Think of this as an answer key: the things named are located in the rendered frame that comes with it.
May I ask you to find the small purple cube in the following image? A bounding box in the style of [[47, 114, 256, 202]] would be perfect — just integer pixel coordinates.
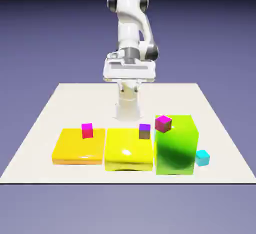
[[138, 123, 151, 140]]

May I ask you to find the large yellow box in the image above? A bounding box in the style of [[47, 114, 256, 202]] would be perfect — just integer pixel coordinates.
[[104, 128, 155, 172]]

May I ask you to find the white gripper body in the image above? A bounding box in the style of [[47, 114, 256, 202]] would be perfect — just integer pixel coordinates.
[[102, 57, 157, 83]]

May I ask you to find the large orange box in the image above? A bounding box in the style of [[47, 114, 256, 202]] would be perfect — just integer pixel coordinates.
[[51, 128, 106, 166]]

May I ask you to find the large green box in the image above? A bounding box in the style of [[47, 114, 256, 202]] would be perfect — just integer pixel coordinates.
[[154, 114, 200, 176]]

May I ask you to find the small cyan cube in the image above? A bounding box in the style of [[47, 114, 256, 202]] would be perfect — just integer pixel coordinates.
[[195, 149, 211, 167]]

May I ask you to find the small magenta cube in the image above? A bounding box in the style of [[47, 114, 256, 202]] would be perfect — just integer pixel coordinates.
[[154, 115, 173, 134], [81, 123, 94, 139]]

